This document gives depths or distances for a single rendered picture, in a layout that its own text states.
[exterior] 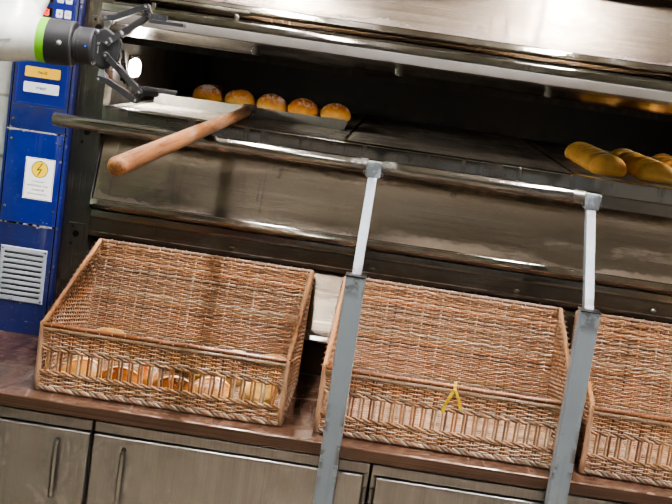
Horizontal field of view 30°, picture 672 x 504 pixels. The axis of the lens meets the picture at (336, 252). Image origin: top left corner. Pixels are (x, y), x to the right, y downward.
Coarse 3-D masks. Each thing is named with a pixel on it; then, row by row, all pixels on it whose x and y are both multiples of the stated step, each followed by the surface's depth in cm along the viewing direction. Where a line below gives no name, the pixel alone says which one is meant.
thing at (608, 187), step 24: (120, 120) 314; (144, 120) 313; (168, 120) 313; (192, 120) 312; (288, 144) 312; (312, 144) 312; (336, 144) 311; (360, 144) 311; (456, 168) 310; (480, 168) 310; (504, 168) 310; (528, 168) 309; (600, 192) 309; (624, 192) 309; (648, 192) 308
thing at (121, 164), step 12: (240, 108) 334; (216, 120) 281; (228, 120) 298; (180, 132) 234; (192, 132) 244; (204, 132) 258; (156, 144) 207; (168, 144) 216; (180, 144) 228; (120, 156) 181; (132, 156) 186; (144, 156) 194; (156, 156) 204; (108, 168) 180; (120, 168) 180; (132, 168) 185
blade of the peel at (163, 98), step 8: (160, 96) 358; (168, 96) 358; (176, 96) 358; (168, 104) 358; (176, 104) 358; (184, 104) 358; (192, 104) 358; (200, 104) 358; (208, 104) 358; (216, 104) 357; (224, 104) 357; (232, 104) 357; (224, 112) 358; (256, 112) 357; (264, 112) 357; (272, 112) 357; (280, 112) 357; (288, 112) 357; (280, 120) 357; (288, 120) 357; (296, 120) 357; (304, 120) 357; (312, 120) 357; (320, 120) 357; (328, 120) 357; (336, 120) 357; (344, 120) 357; (336, 128) 357; (344, 128) 361
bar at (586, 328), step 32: (96, 128) 277; (128, 128) 276; (160, 128) 276; (320, 160) 274; (352, 160) 274; (512, 192) 274; (544, 192) 273; (576, 192) 272; (352, 288) 255; (352, 320) 256; (576, 320) 257; (352, 352) 257; (576, 352) 255; (576, 384) 256; (576, 416) 256; (576, 448) 258; (320, 480) 262
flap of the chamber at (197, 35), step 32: (160, 32) 300; (192, 32) 294; (224, 32) 294; (352, 64) 305; (384, 64) 297; (416, 64) 292; (448, 64) 292; (576, 96) 302; (608, 96) 295; (640, 96) 290
